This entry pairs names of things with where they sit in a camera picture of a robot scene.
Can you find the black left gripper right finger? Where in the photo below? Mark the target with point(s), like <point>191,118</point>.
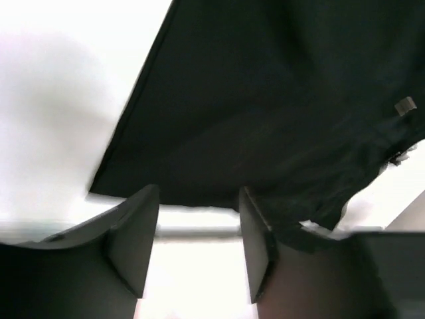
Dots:
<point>363,275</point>

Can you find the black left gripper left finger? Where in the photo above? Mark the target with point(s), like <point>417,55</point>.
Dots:
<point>96,269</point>

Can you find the black shorts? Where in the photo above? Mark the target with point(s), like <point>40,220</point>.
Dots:
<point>300,103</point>

